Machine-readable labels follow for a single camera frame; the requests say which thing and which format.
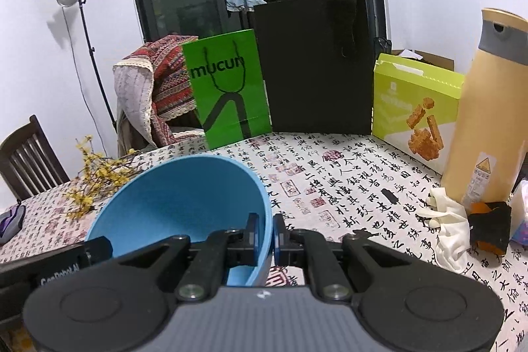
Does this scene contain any dark wooden chair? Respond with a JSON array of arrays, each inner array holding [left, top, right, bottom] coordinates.
[[0, 115, 71, 202]]

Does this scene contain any blue bowl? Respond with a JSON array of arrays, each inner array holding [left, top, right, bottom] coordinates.
[[85, 155, 274, 287]]

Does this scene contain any calligraphy print tablecloth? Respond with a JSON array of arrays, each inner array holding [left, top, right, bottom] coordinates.
[[0, 131, 528, 352]]

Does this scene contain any purple tissue pack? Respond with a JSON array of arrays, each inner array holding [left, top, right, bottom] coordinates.
[[509, 179, 528, 245]]

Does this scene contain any black paper bag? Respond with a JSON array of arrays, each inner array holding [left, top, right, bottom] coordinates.
[[252, 0, 374, 135]]

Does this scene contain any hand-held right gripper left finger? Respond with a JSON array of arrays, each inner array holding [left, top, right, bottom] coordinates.
[[119, 212, 260, 302]]

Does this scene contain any orange and black pouch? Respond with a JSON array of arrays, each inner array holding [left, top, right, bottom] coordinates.
[[468, 201, 513, 256]]

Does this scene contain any green paper bag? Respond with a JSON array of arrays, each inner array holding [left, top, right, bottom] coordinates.
[[182, 29, 273, 150]]

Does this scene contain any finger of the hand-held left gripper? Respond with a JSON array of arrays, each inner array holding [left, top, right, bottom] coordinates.
[[83, 236, 113, 267]]

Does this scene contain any white glove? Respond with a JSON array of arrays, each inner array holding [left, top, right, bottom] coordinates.
[[425, 187, 471, 274]]

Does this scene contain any grey and purple cloth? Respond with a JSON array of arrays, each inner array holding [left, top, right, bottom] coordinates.
[[0, 204, 26, 244]]

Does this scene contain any green snack box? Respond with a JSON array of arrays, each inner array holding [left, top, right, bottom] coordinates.
[[372, 53, 466, 175]]

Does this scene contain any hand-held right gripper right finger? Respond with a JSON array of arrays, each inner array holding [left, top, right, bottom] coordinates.
[[272, 213, 410, 302]]

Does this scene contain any yellow flower branch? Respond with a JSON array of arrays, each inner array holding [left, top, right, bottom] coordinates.
[[66, 135, 143, 220]]

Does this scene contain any red patterned blanket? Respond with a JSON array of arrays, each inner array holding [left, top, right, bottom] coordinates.
[[113, 34, 207, 148]]

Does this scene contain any beige bottle with grey cap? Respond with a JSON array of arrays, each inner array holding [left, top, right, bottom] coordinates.
[[441, 8, 528, 208]]

